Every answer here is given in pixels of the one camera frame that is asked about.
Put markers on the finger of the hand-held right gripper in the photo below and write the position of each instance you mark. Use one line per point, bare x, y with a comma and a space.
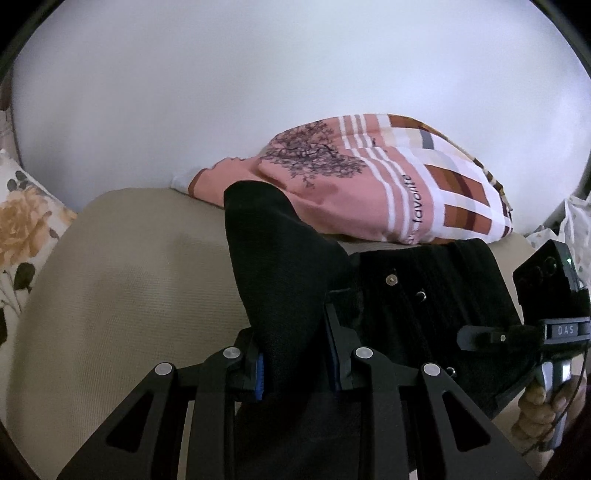
489, 338

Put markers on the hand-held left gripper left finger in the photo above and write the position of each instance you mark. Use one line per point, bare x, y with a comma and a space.
258, 376

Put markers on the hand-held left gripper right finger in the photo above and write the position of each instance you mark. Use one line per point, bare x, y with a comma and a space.
333, 355

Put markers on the black pants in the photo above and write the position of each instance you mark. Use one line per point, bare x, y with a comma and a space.
286, 286

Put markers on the person's right hand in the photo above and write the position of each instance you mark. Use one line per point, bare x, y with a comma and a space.
533, 415

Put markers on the white patterned cloth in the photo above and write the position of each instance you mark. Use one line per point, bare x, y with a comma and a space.
577, 217

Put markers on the beige woven bed mat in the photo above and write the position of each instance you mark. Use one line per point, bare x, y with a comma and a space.
138, 286

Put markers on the pink patterned pillow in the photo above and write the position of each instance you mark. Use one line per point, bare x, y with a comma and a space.
351, 184

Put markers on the white floral pillow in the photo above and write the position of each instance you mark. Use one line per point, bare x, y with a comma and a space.
23, 217

